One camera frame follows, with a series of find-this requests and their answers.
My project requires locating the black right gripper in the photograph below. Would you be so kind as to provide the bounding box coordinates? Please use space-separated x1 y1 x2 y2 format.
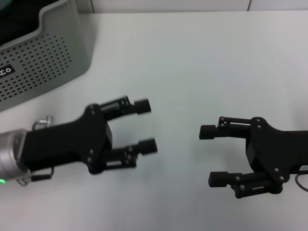
199 116 308 199

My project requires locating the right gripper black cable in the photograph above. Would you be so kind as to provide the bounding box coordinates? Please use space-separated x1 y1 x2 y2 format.
295 173 308 193

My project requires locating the grey perforated storage box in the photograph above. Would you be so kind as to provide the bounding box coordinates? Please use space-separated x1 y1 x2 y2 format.
0 0 93 113

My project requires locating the black white box label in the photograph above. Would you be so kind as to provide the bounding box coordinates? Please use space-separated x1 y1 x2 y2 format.
0 64 15 78

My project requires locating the left gripper metal connector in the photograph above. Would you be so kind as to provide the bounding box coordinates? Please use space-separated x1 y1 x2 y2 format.
32 115 55 131

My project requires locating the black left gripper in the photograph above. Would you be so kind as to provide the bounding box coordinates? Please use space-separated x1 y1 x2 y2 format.
20 104 114 176

